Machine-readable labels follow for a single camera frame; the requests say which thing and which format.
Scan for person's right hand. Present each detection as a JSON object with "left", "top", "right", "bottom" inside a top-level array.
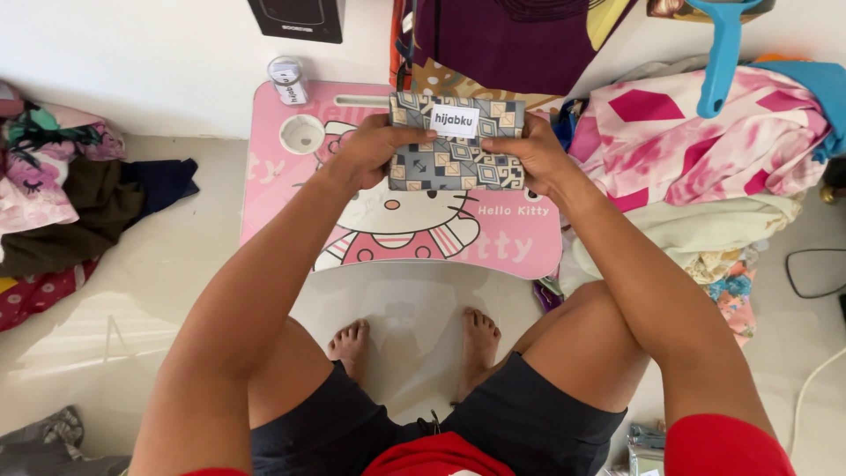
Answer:
[{"left": 480, "top": 112, "right": 578, "bottom": 200}]

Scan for person's left hand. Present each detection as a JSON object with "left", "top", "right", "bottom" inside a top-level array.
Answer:
[{"left": 326, "top": 114, "right": 438, "bottom": 193}]

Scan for grey patterned cloth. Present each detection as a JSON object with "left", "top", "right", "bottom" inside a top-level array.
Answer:
[
  {"left": 387, "top": 91, "right": 527, "bottom": 193},
  {"left": 0, "top": 405, "right": 132, "bottom": 476}
]

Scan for roll of white labels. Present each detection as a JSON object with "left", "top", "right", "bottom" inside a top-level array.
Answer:
[{"left": 267, "top": 56, "right": 310, "bottom": 106}]

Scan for brown dotted hanging cloth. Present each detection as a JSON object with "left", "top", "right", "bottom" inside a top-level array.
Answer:
[{"left": 397, "top": 56, "right": 566, "bottom": 115}]

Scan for pink cartoon lap table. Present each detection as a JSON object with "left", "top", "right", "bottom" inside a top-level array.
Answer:
[{"left": 240, "top": 81, "right": 563, "bottom": 280}]

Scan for purple hanging garment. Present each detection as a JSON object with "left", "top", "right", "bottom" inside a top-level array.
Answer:
[{"left": 395, "top": 0, "right": 638, "bottom": 97}]

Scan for black box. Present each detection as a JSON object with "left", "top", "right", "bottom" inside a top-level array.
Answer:
[{"left": 247, "top": 0, "right": 346, "bottom": 45}]

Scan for heap of pink floral clothes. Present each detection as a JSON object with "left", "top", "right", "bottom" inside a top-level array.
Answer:
[{"left": 533, "top": 54, "right": 846, "bottom": 348}]

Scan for person's left foot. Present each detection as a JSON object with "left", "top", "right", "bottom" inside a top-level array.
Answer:
[{"left": 327, "top": 319, "right": 371, "bottom": 386}]

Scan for person's foot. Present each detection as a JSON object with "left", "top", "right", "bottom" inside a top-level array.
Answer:
[
  {"left": 456, "top": 307, "right": 502, "bottom": 401},
  {"left": 327, "top": 319, "right": 371, "bottom": 386}
]

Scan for person's right foot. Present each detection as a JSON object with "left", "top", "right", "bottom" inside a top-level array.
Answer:
[{"left": 456, "top": 307, "right": 502, "bottom": 401}]

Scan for blue plastic brush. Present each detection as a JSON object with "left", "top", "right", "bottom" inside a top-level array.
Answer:
[{"left": 685, "top": 0, "right": 764, "bottom": 120}]

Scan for person's black shorts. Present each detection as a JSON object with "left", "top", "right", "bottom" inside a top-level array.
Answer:
[{"left": 250, "top": 352, "right": 627, "bottom": 476}]

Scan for heap of mixed dark clothes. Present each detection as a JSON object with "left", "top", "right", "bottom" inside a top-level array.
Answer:
[{"left": 0, "top": 81, "right": 200, "bottom": 333}]

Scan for clear plastic packets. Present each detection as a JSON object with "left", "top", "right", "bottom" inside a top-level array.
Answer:
[{"left": 605, "top": 422, "right": 667, "bottom": 476}]

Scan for person's red shirt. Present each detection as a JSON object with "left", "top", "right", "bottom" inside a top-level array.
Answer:
[{"left": 180, "top": 414, "right": 797, "bottom": 476}]

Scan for black wire loop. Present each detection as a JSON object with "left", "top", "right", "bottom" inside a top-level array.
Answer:
[{"left": 785, "top": 249, "right": 846, "bottom": 300}]

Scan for white cable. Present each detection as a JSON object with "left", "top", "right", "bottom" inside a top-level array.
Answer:
[{"left": 790, "top": 347, "right": 846, "bottom": 457}]

